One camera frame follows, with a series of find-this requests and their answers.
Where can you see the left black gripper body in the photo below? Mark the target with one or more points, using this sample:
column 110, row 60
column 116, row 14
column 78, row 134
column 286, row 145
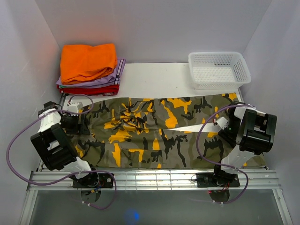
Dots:
column 71, row 124

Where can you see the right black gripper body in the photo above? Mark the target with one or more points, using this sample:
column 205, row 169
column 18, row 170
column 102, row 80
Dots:
column 231, row 130

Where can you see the camouflage trousers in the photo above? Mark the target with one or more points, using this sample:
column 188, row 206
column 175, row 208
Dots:
column 146, row 133

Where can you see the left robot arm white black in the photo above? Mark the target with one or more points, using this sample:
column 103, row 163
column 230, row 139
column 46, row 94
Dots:
column 54, row 146

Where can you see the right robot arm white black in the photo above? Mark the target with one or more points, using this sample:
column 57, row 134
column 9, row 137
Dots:
column 249, row 132

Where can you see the red folded trousers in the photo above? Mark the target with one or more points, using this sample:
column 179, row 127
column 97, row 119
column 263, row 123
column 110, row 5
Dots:
column 108, row 90

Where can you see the purple folded trousers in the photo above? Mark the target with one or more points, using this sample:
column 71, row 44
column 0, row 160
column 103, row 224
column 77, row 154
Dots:
column 111, row 79

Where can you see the orange folded trousers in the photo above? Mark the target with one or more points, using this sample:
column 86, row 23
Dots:
column 84, row 63

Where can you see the white plastic basket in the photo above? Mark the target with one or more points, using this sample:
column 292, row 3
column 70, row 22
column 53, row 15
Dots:
column 218, row 70

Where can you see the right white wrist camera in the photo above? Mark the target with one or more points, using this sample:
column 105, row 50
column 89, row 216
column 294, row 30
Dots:
column 222, row 122

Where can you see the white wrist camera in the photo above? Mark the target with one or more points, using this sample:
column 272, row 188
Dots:
column 222, row 122
column 75, row 107

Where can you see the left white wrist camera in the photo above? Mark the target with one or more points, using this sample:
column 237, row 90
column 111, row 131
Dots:
column 75, row 107

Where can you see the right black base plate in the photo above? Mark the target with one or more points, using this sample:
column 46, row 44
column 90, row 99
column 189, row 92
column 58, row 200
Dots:
column 211, row 180

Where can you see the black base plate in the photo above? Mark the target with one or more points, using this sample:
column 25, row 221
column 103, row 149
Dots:
column 100, row 180
column 211, row 180

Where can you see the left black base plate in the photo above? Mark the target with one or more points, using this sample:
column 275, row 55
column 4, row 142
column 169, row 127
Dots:
column 100, row 180

